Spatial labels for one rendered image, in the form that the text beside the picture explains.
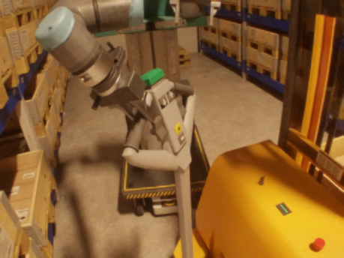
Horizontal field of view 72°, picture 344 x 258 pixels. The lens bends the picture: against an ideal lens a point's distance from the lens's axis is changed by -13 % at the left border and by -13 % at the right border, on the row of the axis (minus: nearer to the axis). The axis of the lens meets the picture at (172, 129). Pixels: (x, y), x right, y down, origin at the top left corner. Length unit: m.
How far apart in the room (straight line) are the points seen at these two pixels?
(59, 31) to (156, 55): 1.37
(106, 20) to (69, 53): 0.15
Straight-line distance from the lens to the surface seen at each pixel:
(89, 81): 0.58
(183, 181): 0.89
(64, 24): 0.54
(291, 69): 1.23
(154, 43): 1.84
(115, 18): 0.66
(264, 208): 1.08
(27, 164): 2.29
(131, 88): 0.59
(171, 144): 0.79
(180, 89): 0.87
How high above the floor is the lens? 1.66
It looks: 30 degrees down
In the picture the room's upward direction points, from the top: 5 degrees counter-clockwise
